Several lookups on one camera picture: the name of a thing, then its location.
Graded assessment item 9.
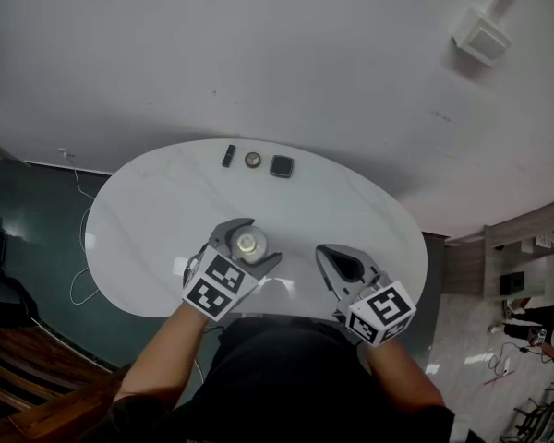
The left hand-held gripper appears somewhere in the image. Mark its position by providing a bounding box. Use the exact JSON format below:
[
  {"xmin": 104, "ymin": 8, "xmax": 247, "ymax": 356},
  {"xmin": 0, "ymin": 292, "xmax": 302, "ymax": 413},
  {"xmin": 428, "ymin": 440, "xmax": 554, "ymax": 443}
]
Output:
[{"xmin": 181, "ymin": 218, "xmax": 283, "ymax": 323}]

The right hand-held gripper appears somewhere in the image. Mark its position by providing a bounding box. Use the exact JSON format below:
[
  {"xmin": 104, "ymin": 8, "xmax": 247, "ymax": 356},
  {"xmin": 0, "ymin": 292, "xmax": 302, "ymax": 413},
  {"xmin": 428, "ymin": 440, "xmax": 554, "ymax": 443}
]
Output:
[{"xmin": 315, "ymin": 244, "xmax": 417, "ymax": 348}]

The small white jar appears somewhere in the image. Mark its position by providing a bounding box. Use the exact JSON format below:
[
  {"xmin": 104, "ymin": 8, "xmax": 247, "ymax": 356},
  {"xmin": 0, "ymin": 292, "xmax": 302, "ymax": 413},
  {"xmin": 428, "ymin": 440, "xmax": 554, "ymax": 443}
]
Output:
[{"xmin": 230, "ymin": 226, "xmax": 270, "ymax": 265}]

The person's right forearm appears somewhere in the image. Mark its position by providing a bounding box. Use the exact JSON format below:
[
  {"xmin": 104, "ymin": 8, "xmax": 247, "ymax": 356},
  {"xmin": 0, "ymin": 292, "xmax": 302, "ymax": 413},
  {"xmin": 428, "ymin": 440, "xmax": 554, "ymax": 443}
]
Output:
[{"xmin": 364, "ymin": 339, "xmax": 446, "ymax": 410}]

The person's left forearm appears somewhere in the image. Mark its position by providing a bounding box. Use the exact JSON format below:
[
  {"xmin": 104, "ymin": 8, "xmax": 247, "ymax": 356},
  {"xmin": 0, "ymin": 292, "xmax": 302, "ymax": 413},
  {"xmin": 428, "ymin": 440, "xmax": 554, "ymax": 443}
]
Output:
[{"xmin": 113, "ymin": 305, "xmax": 211, "ymax": 405}]

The white kidney-shaped table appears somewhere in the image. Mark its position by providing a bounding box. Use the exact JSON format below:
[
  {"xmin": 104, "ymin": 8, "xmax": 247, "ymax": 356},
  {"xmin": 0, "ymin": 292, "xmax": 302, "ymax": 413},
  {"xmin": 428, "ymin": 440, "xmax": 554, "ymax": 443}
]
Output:
[{"xmin": 83, "ymin": 138, "xmax": 429, "ymax": 318}]

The black square compact case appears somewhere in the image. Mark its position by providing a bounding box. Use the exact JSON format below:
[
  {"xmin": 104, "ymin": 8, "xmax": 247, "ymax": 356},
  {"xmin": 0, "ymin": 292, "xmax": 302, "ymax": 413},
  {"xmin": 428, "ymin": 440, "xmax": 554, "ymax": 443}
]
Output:
[{"xmin": 269, "ymin": 154, "xmax": 295, "ymax": 178}]

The grey wooden shelf unit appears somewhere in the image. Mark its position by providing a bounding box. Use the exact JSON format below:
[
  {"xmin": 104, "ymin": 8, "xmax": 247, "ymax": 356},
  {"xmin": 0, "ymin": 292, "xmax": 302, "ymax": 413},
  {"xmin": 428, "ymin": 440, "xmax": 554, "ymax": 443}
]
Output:
[{"xmin": 445, "ymin": 198, "xmax": 554, "ymax": 299}]

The person's black shirt torso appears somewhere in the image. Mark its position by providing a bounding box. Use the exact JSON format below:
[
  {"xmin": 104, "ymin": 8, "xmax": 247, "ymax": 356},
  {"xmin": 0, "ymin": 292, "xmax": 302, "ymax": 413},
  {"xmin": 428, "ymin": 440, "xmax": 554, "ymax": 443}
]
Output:
[{"xmin": 108, "ymin": 316, "xmax": 456, "ymax": 443}]

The black speaker box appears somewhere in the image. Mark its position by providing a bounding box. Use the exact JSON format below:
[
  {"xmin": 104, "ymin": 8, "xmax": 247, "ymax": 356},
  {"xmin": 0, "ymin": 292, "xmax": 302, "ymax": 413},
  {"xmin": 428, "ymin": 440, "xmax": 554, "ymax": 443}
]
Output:
[{"xmin": 499, "ymin": 270, "xmax": 526, "ymax": 296}]

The wooden slatted bench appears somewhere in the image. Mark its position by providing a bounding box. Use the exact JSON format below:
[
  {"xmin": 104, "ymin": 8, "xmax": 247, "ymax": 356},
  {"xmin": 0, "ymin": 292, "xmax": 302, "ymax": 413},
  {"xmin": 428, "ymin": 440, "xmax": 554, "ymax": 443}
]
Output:
[{"xmin": 0, "ymin": 316, "xmax": 130, "ymax": 443}]

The white floor cable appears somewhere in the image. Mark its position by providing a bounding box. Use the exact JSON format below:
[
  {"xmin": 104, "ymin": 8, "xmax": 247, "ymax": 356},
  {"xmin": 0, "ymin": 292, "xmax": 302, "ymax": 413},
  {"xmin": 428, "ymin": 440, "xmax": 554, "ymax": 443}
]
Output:
[{"xmin": 59, "ymin": 150, "xmax": 102, "ymax": 306}]

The white wall switch box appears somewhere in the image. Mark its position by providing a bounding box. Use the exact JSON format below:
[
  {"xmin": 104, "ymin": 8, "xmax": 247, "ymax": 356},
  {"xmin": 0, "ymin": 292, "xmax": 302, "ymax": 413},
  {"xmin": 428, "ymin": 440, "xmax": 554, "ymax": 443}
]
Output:
[{"xmin": 452, "ymin": 5, "xmax": 513, "ymax": 68}]

